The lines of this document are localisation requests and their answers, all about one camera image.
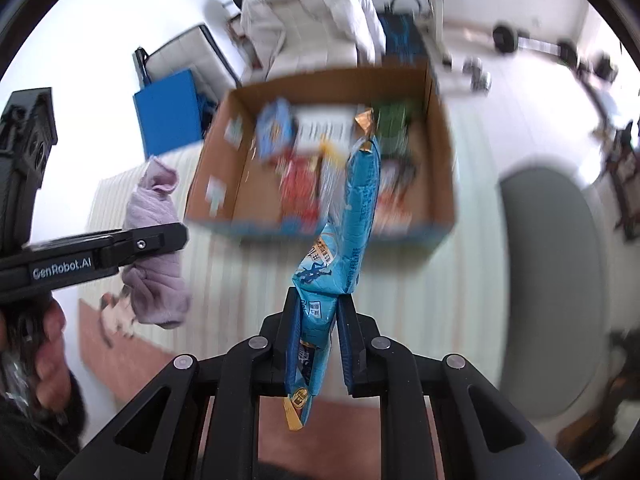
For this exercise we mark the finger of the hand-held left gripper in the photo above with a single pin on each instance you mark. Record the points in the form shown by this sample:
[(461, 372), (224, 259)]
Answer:
[(145, 245)]

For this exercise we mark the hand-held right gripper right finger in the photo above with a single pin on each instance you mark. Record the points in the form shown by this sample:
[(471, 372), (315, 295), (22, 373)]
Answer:
[(346, 350)]

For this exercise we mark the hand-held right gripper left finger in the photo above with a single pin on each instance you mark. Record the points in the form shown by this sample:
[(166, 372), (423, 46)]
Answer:
[(293, 330)]

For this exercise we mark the purple grey cloth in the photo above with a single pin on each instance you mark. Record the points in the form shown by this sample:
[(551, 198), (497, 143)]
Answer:
[(155, 290)]

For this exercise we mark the cardboard box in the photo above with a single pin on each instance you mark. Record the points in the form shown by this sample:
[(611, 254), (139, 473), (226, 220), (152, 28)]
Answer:
[(240, 185)]

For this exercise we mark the red snack packet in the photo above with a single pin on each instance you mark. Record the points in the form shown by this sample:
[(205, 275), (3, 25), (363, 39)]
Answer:
[(300, 190)]

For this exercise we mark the blue snack packet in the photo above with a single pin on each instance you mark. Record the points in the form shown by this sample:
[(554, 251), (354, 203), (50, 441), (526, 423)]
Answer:
[(357, 195)]

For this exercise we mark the orange panda snack packet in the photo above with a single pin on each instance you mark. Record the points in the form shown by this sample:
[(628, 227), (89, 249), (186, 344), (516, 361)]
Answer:
[(395, 200)]

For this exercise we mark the yellow and silver packet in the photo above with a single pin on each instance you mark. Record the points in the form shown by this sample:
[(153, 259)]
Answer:
[(330, 175)]

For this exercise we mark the blue tissue pack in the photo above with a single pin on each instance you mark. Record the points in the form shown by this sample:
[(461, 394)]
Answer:
[(274, 130)]

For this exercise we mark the white soft packet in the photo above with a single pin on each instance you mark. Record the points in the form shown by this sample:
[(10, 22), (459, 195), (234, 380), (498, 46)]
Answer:
[(325, 130)]

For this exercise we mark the green snack packet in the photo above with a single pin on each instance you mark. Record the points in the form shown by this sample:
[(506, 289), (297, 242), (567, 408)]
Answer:
[(395, 125)]

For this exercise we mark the person's left hand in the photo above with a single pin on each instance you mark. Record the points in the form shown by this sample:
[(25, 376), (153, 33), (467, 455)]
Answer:
[(50, 355)]

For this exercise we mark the striped cat print table mat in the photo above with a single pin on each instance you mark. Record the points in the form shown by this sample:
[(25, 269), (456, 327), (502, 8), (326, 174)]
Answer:
[(240, 280)]

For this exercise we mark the blue storage bin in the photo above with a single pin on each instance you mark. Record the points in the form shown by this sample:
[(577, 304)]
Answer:
[(167, 110)]

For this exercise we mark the white padded chair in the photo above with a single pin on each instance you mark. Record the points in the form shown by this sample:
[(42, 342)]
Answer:
[(185, 55)]

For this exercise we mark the grey round chair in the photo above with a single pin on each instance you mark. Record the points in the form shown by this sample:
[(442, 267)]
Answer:
[(550, 285)]

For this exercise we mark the chrome dumbbell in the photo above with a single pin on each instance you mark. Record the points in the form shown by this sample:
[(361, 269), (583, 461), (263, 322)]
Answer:
[(481, 81), (472, 66)]

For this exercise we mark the black and blue weight bench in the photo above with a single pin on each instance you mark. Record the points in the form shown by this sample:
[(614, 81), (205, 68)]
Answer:
[(400, 35)]

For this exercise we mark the dark wooden folding chair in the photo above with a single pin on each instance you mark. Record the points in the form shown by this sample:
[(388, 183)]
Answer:
[(627, 175)]

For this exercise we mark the white weight rack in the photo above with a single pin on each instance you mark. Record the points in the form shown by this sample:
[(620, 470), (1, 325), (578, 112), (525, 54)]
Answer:
[(435, 10)]

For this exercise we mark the short barbell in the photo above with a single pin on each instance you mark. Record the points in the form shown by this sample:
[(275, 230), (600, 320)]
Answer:
[(505, 37)]

